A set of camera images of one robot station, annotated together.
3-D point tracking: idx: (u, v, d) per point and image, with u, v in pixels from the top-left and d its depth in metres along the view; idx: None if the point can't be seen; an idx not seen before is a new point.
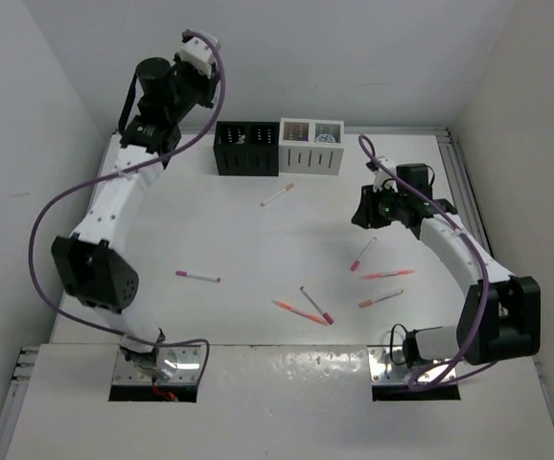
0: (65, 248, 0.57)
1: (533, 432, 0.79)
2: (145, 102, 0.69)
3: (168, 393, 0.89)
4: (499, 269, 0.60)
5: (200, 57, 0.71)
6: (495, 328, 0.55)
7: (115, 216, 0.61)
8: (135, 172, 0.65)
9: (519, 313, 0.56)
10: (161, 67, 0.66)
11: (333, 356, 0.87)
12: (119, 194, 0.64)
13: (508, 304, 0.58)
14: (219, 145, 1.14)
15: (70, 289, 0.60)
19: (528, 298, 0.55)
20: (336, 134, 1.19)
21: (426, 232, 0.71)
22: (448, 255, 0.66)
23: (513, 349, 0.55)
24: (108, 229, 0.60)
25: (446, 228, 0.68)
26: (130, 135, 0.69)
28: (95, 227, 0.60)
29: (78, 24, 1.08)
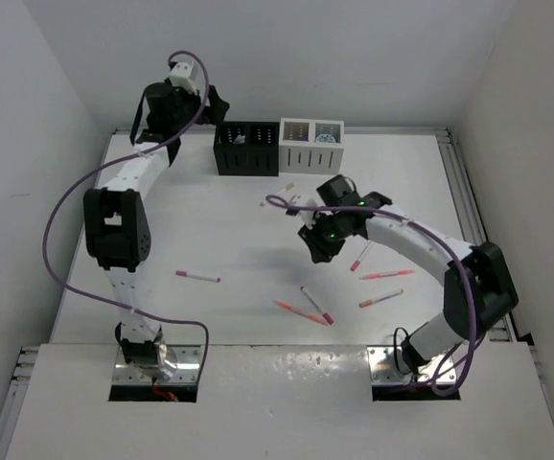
0: (95, 196, 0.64)
1: (533, 433, 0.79)
2: (152, 115, 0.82)
3: (168, 392, 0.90)
4: (458, 242, 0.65)
5: (189, 78, 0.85)
6: (480, 302, 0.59)
7: (138, 177, 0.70)
8: (152, 151, 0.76)
9: (490, 277, 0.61)
10: (165, 88, 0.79)
11: (333, 356, 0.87)
12: (139, 165, 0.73)
13: (478, 272, 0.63)
14: (219, 145, 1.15)
15: (91, 242, 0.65)
19: (494, 262, 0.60)
20: (336, 133, 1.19)
21: (372, 230, 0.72)
22: (405, 245, 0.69)
23: (501, 310, 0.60)
24: (134, 184, 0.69)
25: (391, 222, 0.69)
26: (142, 139, 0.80)
28: (121, 183, 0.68)
29: (77, 24, 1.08)
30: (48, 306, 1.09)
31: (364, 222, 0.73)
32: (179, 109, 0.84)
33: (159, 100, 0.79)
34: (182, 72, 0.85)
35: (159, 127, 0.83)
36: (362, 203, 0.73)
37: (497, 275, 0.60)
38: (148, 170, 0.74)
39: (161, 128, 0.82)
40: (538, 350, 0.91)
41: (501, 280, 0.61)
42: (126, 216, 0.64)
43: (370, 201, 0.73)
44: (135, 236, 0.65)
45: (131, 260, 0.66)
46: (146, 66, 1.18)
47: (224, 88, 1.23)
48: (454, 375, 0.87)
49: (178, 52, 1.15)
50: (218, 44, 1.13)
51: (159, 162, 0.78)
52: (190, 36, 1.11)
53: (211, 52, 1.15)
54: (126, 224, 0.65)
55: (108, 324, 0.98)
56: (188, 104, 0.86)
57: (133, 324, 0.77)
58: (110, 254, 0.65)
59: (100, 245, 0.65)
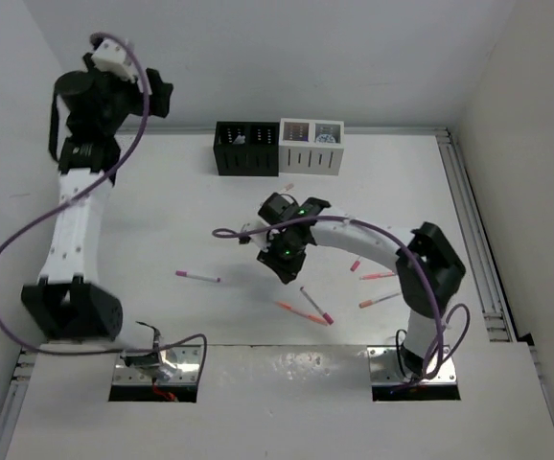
0: (35, 292, 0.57)
1: (533, 433, 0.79)
2: (73, 119, 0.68)
3: (168, 393, 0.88)
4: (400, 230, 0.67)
5: (122, 60, 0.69)
6: (435, 281, 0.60)
7: (80, 246, 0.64)
8: (87, 196, 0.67)
9: (435, 254, 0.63)
10: (81, 84, 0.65)
11: (333, 356, 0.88)
12: (77, 220, 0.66)
13: (425, 252, 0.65)
14: (219, 145, 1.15)
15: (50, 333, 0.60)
19: (436, 240, 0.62)
20: (335, 134, 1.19)
21: (319, 235, 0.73)
22: (354, 242, 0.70)
23: (455, 282, 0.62)
24: (78, 264, 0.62)
25: (335, 224, 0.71)
26: (67, 161, 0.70)
28: (61, 264, 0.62)
29: (77, 25, 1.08)
30: None
31: (309, 230, 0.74)
32: (109, 104, 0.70)
33: (78, 99, 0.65)
34: (113, 55, 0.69)
35: (86, 135, 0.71)
36: (303, 212, 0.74)
37: (442, 252, 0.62)
38: (88, 227, 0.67)
39: (89, 135, 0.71)
40: (538, 351, 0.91)
41: (448, 255, 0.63)
42: (81, 304, 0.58)
43: (309, 208, 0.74)
44: (101, 317, 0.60)
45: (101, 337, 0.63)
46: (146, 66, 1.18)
47: (224, 88, 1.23)
48: (454, 375, 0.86)
49: (178, 52, 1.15)
50: (218, 44, 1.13)
51: (98, 197, 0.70)
52: (190, 36, 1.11)
53: (211, 52, 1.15)
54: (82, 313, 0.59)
55: None
56: (121, 94, 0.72)
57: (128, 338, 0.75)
58: (76, 338, 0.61)
59: (61, 334, 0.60)
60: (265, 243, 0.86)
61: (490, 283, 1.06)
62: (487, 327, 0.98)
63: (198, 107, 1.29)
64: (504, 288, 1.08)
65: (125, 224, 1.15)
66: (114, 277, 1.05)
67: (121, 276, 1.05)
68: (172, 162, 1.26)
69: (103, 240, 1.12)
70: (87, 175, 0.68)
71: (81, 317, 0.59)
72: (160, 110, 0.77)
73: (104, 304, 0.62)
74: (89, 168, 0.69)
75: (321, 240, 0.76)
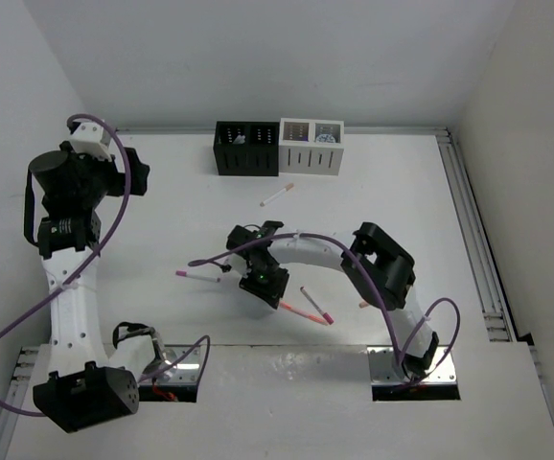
0: (46, 389, 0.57)
1: (532, 433, 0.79)
2: (50, 196, 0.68)
3: (168, 393, 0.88)
4: (345, 235, 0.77)
5: (97, 143, 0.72)
6: (381, 275, 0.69)
7: (83, 332, 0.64)
8: (79, 277, 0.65)
9: (380, 250, 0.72)
10: (57, 158, 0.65)
11: (333, 356, 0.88)
12: (74, 307, 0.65)
13: (370, 249, 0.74)
14: (219, 144, 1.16)
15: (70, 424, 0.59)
19: (376, 237, 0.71)
20: (336, 133, 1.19)
21: (278, 253, 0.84)
22: (306, 254, 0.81)
23: (402, 271, 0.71)
24: (85, 350, 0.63)
25: (288, 241, 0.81)
26: (47, 242, 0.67)
28: (69, 355, 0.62)
29: (77, 25, 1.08)
30: None
31: (268, 252, 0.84)
32: (86, 181, 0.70)
33: (55, 174, 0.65)
34: (88, 135, 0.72)
35: (65, 213, 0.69)
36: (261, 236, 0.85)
37: (383, 248, 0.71)
38: (86, 303, 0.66)
39: (67, 210, 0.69)
40: (538, 351, 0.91)
41: (388, 249, 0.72)
42: (93, 386, 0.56)
43: (265, 232, 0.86)
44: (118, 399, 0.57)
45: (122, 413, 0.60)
46: (146, 66, 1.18)
47: (224, 87, 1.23)
48: (454, 375, 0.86)
49: (178, 52, 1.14)
50: (218, 43, 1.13)
51: (89, 275, 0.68)
52: (190, 35, 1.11)
53: (211, 51, 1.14)
54: (95, 394, 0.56)
55: (108, 324, 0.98)
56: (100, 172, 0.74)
57: (130, 345, 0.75)
58: (96, 421, 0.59)
59: (80, 422, 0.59)
60: (243, 269, 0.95)
61: (490, 282, 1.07)
62: (486, 327, 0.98)
63: (198, 107, 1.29)
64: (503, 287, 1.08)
65: (125, 224, 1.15)
66: (114, 277, 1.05)
67: (121, 276, 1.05)
68: (172, 162, 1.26)
69: None
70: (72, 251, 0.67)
71: (95, 398, 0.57)
72: (138, 188, 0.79)
73: (120, 379, 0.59)
74: (74, 244, 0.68)
75: (282, 258, 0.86)
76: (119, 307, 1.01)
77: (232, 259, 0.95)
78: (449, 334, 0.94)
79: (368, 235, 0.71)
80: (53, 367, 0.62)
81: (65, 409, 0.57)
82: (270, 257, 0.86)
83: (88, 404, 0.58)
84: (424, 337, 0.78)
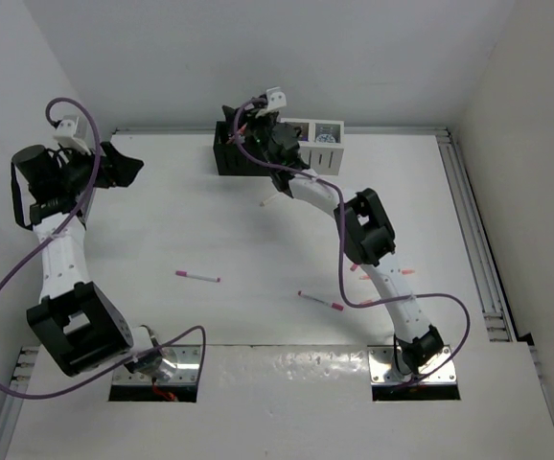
0: (40, 310, 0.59)
1: (533, 435, 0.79)
2: (34, 184, 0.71)
3: (168, 392, 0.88)
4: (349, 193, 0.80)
5: (75, 135, 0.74)
6: (361, 234, 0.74)
7: (73, 264, 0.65)
8: (67, 227, 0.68)
9: (372, 216, 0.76)
10: (35, 149, 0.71)
11: (333, 356, 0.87)
12: (63, 248, 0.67)
13: (364, 213, 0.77)
14: (219, 144, 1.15)
15: (66, 362, 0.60)
19: (374, 200, 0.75)
20: (336, 133, 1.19)
21: (292, 191, 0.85)
22: (315, 197, 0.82)
23: (380, 241, 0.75)
24: (74, 277, 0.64)
25: (305, 180, 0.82)
26: (38, 215, 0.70)
28: (60, 282, 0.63)
29: (78, 26, 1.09)
30: None
31: (287, 185, 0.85)
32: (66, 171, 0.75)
33: (34, 161, 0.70)
34: (67, 129, 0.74)
35: (51, 195, 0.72)
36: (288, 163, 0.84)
37: (376, 213, 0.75)
38: (75, 247, 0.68)
39: (52, 194, 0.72)
40: (538, 350, 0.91)
41: (380, 216, 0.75)
42: (83, 304, 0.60)
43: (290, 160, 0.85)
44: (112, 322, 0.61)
45: (119, 351, 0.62)
46: (146, 67, 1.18)
47: (225, 88, 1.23)
48: (454, 375, 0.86)
49: (178, 53, 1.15)
50: (219, 44, 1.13)
51: (78, 232, 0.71)
52: (191, 36, 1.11)
53: (211, 52, 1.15)
54: (95, 319, 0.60)
55: None
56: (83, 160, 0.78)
57: None
58: (90, 360, 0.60)
59: (78, 360, 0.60)
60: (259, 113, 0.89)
61: (490, 282, 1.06)
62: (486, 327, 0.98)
63: (199, 107, 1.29)
64: (504, 287, 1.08)
65: (125, 224, 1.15)
66: (114, 277, 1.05)
67: (121, 276, 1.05)
68: (172, 163, 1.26)
69: (103, 240, 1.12)
70: (60, 215, 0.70)
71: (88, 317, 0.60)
72: (125, 178, 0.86)
73: (113, 310, 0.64)
74: (62, 211, 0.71)
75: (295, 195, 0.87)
76: (119, 306, 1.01)
77: (282, 104, 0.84)
78: (450, 335, 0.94)
79: (366, 197, 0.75)
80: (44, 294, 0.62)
81: (60, 344, 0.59)
82: (288, 191, 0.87)
83: (86, 336, 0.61)
84: (408, 314, 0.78)
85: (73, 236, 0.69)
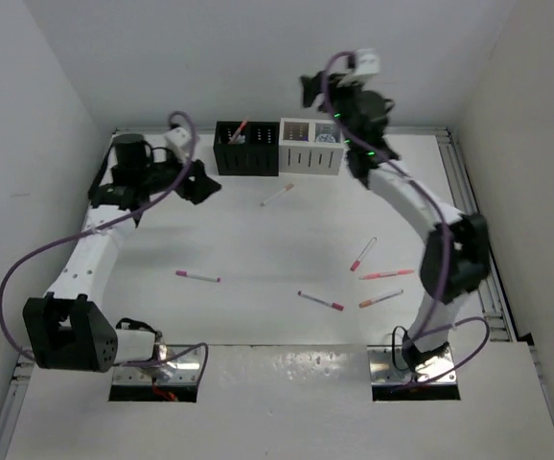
0: (37, 308, 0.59)
1: (533, 435, 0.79)
2: (121, 169, 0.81)
3: (168, 392, 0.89)
4: (450, 209, 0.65)
5: (180, 145, 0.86)
6: (456, 264, 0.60)
7: (91, 270, 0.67)
8: (109, 228, 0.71)
9: (472, 246, 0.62)
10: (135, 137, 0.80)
11: (333, 356, 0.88)
12: (94, 247, 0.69)
13: (462, 241, 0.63)
14: (219, 144, 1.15)
15: (41, 357, 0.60)
19: (479, 228, 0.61)
20: (335, 133, 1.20)
21: (375, 184, 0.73)
22: (403, 200, 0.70)
23: (473, 279, 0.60)
24: (84, 286, 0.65)
25: (393, 176, 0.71)
26: (99, 198, 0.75)
28: (72, 283, 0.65)
29: (79, 26, 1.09)
30: None
31: (368, 172, 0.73)
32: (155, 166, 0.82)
33: (127, 147, 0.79)
34: (179, 138, 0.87)
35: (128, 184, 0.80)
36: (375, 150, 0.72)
37: (477, 246, 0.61)
38: (104, 252, 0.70)
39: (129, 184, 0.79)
40: (538, 350, 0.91)
41: (480, 249, 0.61)
42: (74, 322, 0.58)
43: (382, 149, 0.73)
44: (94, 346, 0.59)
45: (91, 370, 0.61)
46: (147, 67, 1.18)
47: (225, 87, 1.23)
48: (454, 375, 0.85)
49: (178, 53, 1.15)
50: (219, 43, 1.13)
51: (120, 234, 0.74)
52: (191, 36, 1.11)
53: (212, 52, 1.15)
54: (80, 337, 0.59)
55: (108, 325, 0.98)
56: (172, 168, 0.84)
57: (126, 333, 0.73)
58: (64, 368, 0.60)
59: (51, 364, 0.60)
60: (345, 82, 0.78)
61: (490, 282, 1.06)
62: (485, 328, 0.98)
63: (199, 107, 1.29)
64: (504, 287, 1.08)
65: None
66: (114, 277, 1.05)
67: (121, 276, 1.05)
68: None
69: None
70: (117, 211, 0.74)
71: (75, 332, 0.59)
72: (196, 196, 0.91)
73: (103, 333, 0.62)
74: (119, 205, 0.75)
75: (373, 187, 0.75)
76: (119, 307, 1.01)
77: (375, 71, 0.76)
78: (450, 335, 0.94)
79: (471, 223, 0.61)
80: (54, 288, 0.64)
81: (44, 344, 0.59)
82: (362, 179, 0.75)
83: (67, 346, 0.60)
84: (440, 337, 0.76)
85: (110, 239, 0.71)
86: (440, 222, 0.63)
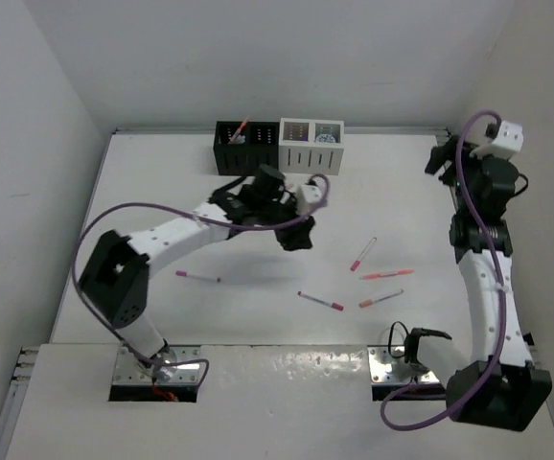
0: (112, 241, 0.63)
1: (533, 435, 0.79)
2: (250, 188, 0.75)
3: (168, 392, 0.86)
4: (520, 348, 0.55)
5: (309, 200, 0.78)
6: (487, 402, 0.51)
7: (168, 243, 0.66)
8: (206, 223, 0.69)
9: (519, 395, 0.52)
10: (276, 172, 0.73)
11: (333, 356, 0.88)
12: (186, 230, 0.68)
13: (510, 378, 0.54)
14: (219, 144, 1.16)
15: (84, 278, 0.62)
19: (537, 387, 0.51)
20: (336, 133, 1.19)
21: (467, 268, 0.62)
22: (477, 306, 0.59)
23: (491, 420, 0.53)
24: (153, 249, 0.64)
25: (486, 271, 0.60)
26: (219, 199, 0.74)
28: (148, 241, 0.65)
29: (78, 26, 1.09)
30: (48, 307, 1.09)
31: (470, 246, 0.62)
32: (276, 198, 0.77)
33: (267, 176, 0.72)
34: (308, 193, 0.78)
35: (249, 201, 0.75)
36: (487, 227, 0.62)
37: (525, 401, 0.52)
38: (190, 239, 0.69)
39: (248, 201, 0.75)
40: (538, 350, 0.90)
41: (524, 406, 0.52)
42: (126, 272, 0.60)
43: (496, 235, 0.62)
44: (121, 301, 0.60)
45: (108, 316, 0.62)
46: (147, 67, 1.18)
47: (225, 88, 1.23)
48: None
49: (178, 52, 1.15)
50: (218, 43, 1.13)
51: (207, 236, 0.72)
52: (191, 36, 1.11)
53: (212, 52, 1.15)
54: (118, 287, 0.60)
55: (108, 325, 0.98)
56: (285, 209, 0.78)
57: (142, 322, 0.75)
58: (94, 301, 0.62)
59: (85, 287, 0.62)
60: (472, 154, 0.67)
61: None
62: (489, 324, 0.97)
63: (199, 107, 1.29)
64: None
65: (125, 224, 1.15)
66: None
67: None
68: (172, 163, 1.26)
69: None
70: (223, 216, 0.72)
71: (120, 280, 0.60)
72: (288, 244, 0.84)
73: (137, 295, 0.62)
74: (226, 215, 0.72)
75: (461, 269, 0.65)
76: None
77: (513, 149, 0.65)
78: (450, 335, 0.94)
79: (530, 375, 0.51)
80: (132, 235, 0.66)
81: (94, 272, 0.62)
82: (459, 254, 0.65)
83: (106, 285, 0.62)
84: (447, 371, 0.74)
85: (202, 233, 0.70)
86: (494, 354, 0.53)
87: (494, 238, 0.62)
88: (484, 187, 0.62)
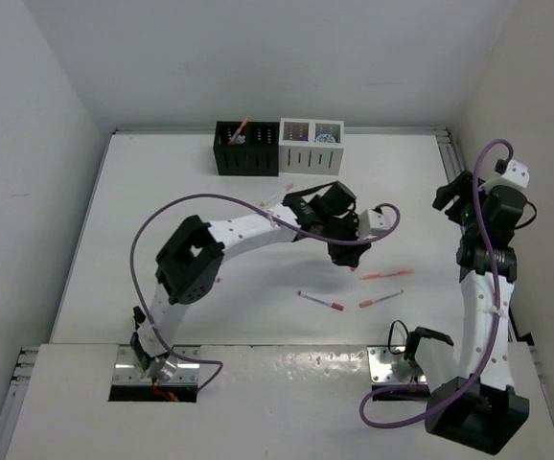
0: (196, 225, 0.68)
1: (532, 436, 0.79)
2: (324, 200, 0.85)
3: (168, 392, 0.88)
4: (503, 373, 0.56)
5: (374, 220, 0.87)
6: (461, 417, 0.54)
7: (241, 238, 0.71)
8: (278, 224, 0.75)
9: (496, 416, 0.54)
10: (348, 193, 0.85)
11: (333, 356, 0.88)
12: (260, 226, 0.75)
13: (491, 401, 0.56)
14: (219, 145, 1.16)
15: (163, 253, 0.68)
19: (512, 413, 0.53)
20: (336, 133, 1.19)
21: (469, 287, 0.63)
22: (470, 325, 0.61)
23: (466, 437, 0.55)
24: (229, 240, 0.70)
25: (484, 291, 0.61)
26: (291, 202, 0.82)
28: (224, 232, 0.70)
29: (78, 26, 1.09)
30: (48, 306, 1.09)
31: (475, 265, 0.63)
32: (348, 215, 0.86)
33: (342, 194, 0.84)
34: (373, 217, 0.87)
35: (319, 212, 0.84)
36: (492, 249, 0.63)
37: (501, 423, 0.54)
38: (260, 235, 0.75)
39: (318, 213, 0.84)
40: (538, 351, 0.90)
41: (497, 427, 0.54)
42: (201, 255, 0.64)
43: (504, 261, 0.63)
44: (189, 281, 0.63)
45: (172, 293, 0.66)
46: (147, 67, 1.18)
47: (225, 88, 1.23)
48: None
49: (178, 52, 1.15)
50: (219, 43, 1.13)
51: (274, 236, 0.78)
52: (191, 36, 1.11)
53: (212, 52, 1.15)
54: (191, 267, 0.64)
55: (108, 325, 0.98)
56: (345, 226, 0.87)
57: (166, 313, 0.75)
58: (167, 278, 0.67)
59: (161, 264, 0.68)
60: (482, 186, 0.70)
61: None
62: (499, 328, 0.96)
63: (199, 107, 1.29)
64: None
65: (125, 223, 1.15)
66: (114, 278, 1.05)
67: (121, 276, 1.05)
68: (172, 163, 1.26)
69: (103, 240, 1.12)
70: (293, 219, 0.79)
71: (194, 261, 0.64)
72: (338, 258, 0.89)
73: (204, 280, 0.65)
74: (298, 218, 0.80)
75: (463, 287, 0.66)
76: (119, 307, 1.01)
77: (519, 185, 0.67)
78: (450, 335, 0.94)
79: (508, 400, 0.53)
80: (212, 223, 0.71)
81: (174, 251, 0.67)
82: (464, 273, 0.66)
83: (183, 264, 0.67)
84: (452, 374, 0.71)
85: (270, 232, 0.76)
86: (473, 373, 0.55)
87: (498, 262, 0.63)
88: (492, 208, 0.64)
